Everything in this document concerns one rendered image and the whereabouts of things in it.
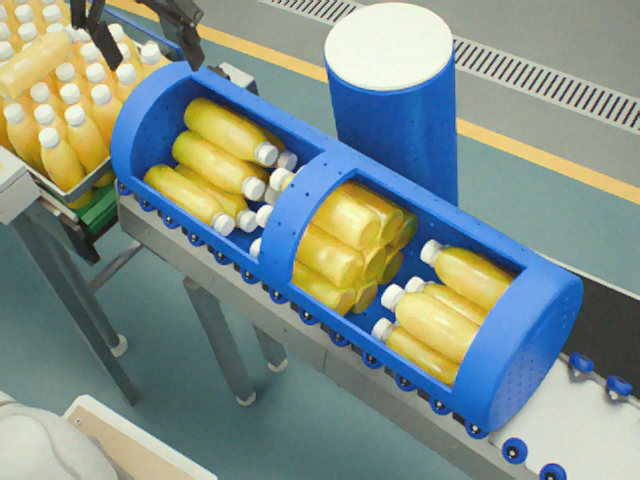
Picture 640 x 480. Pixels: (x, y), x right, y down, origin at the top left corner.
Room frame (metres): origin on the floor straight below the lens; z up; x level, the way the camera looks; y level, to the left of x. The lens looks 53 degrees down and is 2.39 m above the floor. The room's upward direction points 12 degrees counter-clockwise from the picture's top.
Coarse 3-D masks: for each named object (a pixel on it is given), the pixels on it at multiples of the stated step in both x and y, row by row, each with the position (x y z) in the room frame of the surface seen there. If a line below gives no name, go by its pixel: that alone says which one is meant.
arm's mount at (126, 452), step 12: (84, 408) 0.77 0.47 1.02; (72, 420) 0.76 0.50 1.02; (84, 420) 0.75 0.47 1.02; (96, 420) 0.75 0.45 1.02; (84, 432) 0.73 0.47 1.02; (96, 432) 0.72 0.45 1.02; (108, 432) 0.72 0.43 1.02; (120, 432) 0.71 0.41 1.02; (108, 444) 0.70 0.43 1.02; (120, 444) 0.69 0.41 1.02; (132, 444) 0.69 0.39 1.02; (120, 456) 0.67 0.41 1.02; (132, 456) 0.67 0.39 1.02; (144, 456) 0.66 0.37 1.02; (156, 456) 0.66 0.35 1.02; (132, 468) 0.65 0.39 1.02; (144, 468) 0.64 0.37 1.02; (156, 468) 0.64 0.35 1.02; (168, 468) 0.63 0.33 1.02
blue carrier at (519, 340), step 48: (144, 96) 1.28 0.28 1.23; (192, 96) 1.37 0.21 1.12; (240, 96) 1.24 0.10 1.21; (144, 144) 1.28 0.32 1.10; (288, 144) 1.25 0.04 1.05; (336, 144) 1.08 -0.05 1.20; (144, 192) 1.16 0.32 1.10; (288, 192) 0.98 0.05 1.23; (384, 192) 1.06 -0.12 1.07; (240, 240) 1.10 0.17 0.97; (288, 240) 0.91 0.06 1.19; (480, 240) 0.81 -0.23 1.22; (288, 288) 0.88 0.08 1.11; (384, 288) 0.93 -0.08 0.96; (528, 288) 0.70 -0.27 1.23; (576, 288) 0.72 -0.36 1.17; (480, 336) 0.65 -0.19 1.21; (528, 336) 0.63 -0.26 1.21; (432, 384) 0.64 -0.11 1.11; (480, 384) 0.60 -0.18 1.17; (528, 384) 0.65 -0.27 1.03
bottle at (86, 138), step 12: (84, 120) 1.40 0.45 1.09; (72, 132) 1.39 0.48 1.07; (84, 132) 1.39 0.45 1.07; (96, 132) 1.40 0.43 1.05; (72, 144) 1.39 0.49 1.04; (84, 144) 1.38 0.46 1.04; (96, 144) 1.39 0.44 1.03; (84, 156) 1.38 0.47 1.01; (96, 156) 1.38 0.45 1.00; (84, 168) 1.38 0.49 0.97; (108, 180) 1.38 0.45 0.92
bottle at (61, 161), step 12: (60, 144) 1.36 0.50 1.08; (48, 156) 1.34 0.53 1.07; (60, 156) 1.34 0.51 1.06; (72, 156) 1.35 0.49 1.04; (48, 168) 1.34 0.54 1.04; (60, 168) 1.33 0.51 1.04; (72, 168) 1.34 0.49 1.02; (60, 180) 1.33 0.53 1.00; (72, 180) 1.33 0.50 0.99; (72, 204) 1.33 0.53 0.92; (84, 204) 1.33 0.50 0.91
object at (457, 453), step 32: (128, 224) 1.29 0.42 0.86; (160, 256) 1.34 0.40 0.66; (192, 256) 1.14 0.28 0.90; (224, 288) 1.07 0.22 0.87; (256, 320) 0.99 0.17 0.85; (320, 352) 0.87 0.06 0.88; (352, 384) 0.80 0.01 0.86; (544, 384) 0.69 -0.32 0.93; (576, 384) 0.67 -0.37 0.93; (416, 416) 0.70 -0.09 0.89; (544, 416) 0.63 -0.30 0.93; (576, 416) 0.62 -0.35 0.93; (608, 416) 0.60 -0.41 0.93; (448, 448) 0.64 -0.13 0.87; (544, 448) 0.57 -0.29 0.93; (576, 448) 0.56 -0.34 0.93; (608, 448) 0.55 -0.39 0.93
